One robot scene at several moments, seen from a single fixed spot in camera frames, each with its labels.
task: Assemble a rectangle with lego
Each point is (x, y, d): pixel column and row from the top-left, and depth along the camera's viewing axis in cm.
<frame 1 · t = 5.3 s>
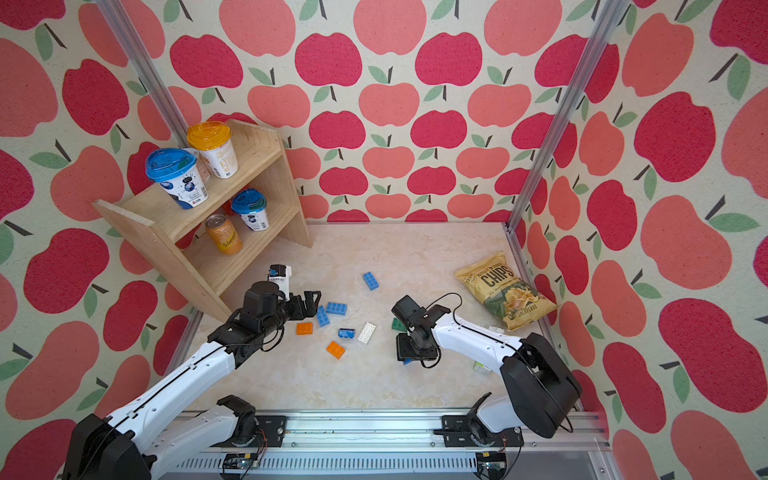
left hand: (309, 298, 81), fingers open
right hand: (407, 360, 85), fingers open
small blue lid cup: (251, 206, 86), point 31 cm above the table
orange drink can: (224, 234, 80), point 31 cm above the table
yellow chips bag: (514, 301, 92), point 8 cm above the table
light blue lego brick: (371, 282, 103), point 2 cm above the table
light blue lego brick 2: (336, 308, 98), point 2 cm above the table
light blue lego brick 3: (322, 320, 94), point 2 cm above the table
small orange lego brick: (305, 328, 92), point 2 cm above the table
orange lego brick: (335, 349, 88), point 2 cm above the table
white lego brick: (367, 332, 92), point 2 cm above the table
dark blue lego brick: (347, 333, 90), point 3 cm above the table

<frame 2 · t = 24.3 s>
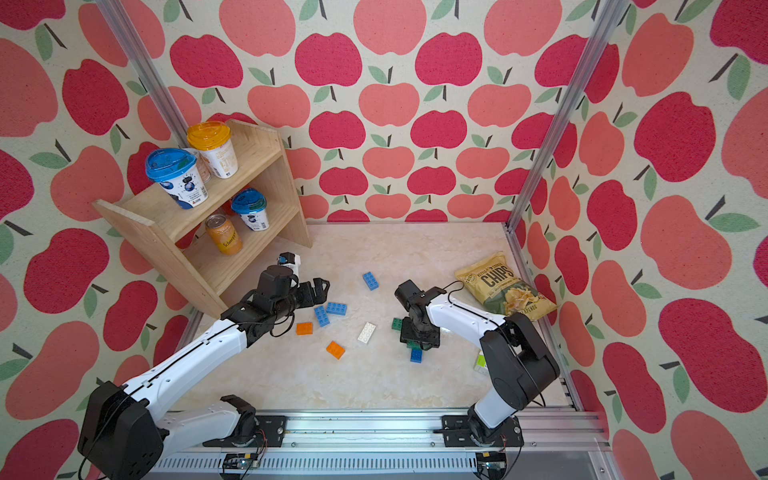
left hand: (319, 289, 82), fingers open
right hand: (415, 347, 88), fingers open
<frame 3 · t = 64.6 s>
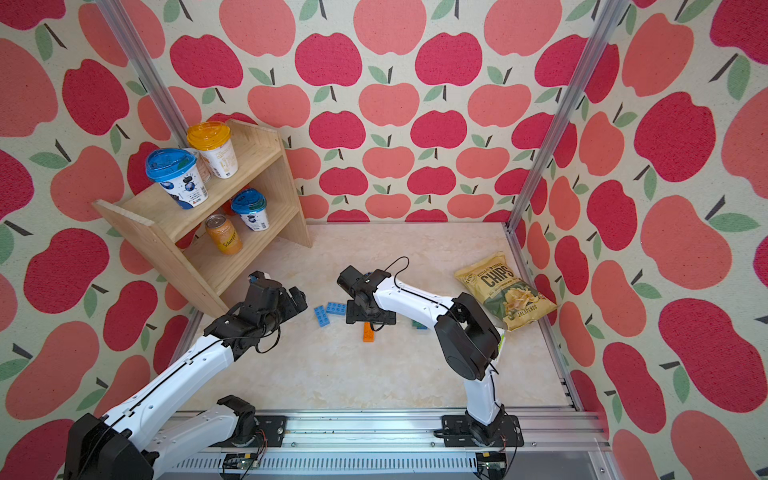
left hand: (296, 304, 82), fingers open
right hand: (366, 321, 88), fingers open
orange lego brick: (368, 333, 92), point 2 cm above the table
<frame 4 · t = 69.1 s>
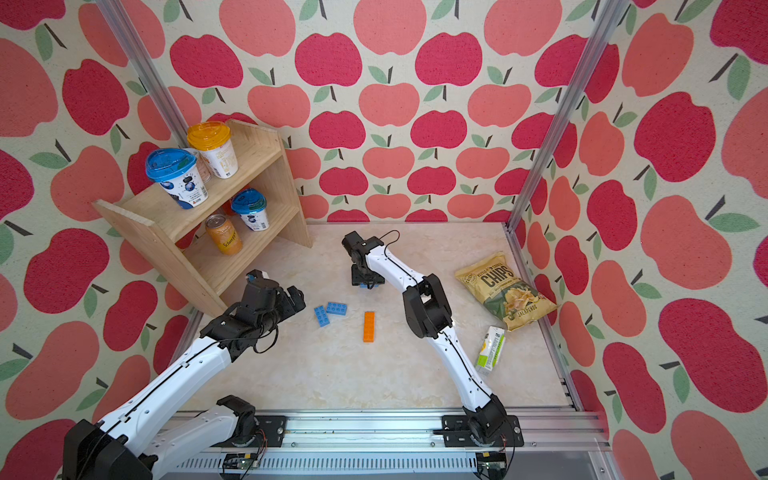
left hand: (294, 303, 81), fingers open
right hand: (366, 284, 103), fingers open
